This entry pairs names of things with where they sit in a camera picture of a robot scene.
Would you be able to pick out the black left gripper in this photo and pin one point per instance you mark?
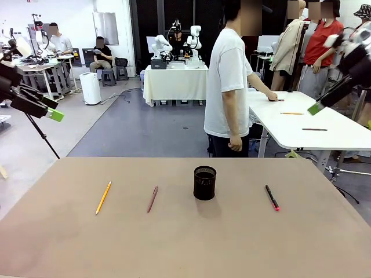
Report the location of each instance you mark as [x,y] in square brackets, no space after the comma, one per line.
[7,75]

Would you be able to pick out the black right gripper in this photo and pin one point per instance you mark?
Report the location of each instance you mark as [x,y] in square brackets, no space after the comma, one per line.
[358,62]

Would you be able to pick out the orange pencil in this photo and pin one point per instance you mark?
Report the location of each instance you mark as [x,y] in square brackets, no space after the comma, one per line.
[291,113]

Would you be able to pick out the yellow pencil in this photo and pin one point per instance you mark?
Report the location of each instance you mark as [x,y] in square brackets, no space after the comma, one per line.
[103,197]

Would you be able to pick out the black marker pink cap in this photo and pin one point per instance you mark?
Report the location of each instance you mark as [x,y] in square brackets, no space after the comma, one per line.
[272,197]

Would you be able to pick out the maroon pen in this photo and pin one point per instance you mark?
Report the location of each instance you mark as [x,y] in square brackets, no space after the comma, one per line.
[152,199]

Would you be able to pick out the person's right forearm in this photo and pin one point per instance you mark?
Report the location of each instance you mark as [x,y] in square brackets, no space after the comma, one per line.
[232,123]

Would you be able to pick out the small white background robot arm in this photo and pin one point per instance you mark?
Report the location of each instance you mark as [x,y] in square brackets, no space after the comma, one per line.
[160,43]
[194,40]

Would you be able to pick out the person's left forearm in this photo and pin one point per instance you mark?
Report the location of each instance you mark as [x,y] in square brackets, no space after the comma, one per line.
[259,84]

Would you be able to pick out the dark slim pen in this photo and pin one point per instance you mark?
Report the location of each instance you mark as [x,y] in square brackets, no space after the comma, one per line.
[314,129]

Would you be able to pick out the black mesh pen holder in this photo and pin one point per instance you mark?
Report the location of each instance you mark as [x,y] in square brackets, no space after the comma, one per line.
[204,188]

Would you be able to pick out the person's left hand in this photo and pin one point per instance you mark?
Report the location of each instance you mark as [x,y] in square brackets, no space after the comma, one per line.
[272,96]

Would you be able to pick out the person's right hand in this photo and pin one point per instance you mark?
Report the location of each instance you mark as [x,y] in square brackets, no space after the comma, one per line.
[235,143]

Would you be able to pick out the grey background desk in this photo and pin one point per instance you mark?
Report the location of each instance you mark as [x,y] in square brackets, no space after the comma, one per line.
[43,68]

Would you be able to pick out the black tripod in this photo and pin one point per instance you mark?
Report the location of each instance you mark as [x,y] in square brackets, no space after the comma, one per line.
[43,136]

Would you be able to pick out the white side table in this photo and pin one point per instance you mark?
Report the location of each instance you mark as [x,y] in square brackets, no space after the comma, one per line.
[333,136]

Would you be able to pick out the person in red shirt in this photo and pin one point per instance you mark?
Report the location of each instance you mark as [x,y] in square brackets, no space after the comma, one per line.
[321,43]

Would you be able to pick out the white air purifier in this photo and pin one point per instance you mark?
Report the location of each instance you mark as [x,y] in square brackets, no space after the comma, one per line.
[90,89]

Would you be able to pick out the background person white shirt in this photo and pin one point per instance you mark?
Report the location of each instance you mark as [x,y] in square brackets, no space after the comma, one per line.
[61,42]

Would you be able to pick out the mannequin with beige coat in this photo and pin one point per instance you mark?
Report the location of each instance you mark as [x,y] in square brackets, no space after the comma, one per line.
[288,49]

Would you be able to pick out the grey plastic stool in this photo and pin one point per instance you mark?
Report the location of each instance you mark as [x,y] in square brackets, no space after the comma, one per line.
[109,78]
[122,73]

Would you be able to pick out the seated person black shirt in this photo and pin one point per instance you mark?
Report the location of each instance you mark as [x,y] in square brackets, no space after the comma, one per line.
[101,55]

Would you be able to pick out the person with bucket hat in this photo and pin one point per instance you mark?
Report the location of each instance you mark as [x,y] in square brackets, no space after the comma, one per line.
[363,11]

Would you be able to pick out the clear plastic bag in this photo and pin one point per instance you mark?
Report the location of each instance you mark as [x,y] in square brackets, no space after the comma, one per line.
[255,120]

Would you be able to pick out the black bag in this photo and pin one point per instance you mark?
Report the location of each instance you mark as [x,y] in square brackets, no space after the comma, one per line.
[121,62]

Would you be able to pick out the person in printed white T-shirt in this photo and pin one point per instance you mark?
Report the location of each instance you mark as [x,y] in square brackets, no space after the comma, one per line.
[226,87]

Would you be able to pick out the black box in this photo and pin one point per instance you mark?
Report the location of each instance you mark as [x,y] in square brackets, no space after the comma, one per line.
[158,64]

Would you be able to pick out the table with white cloth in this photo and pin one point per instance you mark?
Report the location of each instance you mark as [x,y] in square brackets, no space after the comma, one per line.
[176,84]

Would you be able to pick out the person in black behind table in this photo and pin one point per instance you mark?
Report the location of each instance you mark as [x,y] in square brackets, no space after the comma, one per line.
[179,43]

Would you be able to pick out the silver wall panel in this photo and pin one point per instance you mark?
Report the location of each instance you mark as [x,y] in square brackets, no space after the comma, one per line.
[105,29]

